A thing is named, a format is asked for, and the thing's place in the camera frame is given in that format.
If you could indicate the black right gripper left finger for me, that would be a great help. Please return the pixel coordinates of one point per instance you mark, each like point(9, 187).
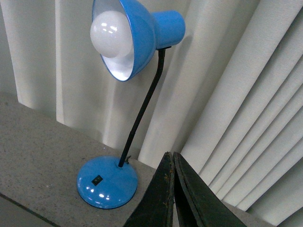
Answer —
point(156, 207)

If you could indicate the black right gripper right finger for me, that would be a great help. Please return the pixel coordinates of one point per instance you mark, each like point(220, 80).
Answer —
point(196, 204)

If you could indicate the white pleated curtain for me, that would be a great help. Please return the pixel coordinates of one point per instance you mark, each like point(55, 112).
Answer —
point(230, 99)

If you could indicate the blue desk lamp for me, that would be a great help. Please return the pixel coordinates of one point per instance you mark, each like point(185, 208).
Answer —
point(126, 35)

